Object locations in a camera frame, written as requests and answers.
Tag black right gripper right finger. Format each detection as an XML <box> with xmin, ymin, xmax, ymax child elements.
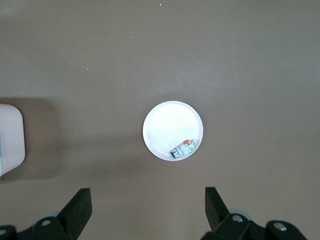
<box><xmin>201</xmin><ymin>186</ymin><xmax>267</xmax><ymax>240</ymax></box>

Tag white circuit breaker switch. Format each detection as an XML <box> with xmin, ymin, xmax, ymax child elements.
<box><xmin>170</xmin><ymin>139</ymin><xmax>197</xmax><ymax>160</ymax></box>

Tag white lidded storage box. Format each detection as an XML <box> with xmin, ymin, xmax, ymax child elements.
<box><xmin>0</xmin><ymin>103</ymin><xmax>27</xmax><ymax>179</ymax></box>

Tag pink round plate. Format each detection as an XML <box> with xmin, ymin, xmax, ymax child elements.
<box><xmin>142</xmin><ymin>100</ymin><xmax>205</xmax><ymax>162</ymax></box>

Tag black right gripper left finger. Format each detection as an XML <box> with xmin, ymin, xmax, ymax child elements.
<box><xmin>18</xmin><ymin>187</ymin><xmax>94</xmax><ymax>240</ymax></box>

